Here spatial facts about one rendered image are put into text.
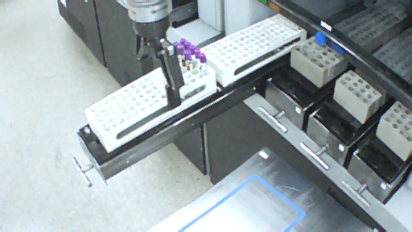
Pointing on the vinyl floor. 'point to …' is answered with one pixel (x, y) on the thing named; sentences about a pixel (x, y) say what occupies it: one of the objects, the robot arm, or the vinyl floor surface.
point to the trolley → (263, 203)
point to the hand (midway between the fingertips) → (160, 86)
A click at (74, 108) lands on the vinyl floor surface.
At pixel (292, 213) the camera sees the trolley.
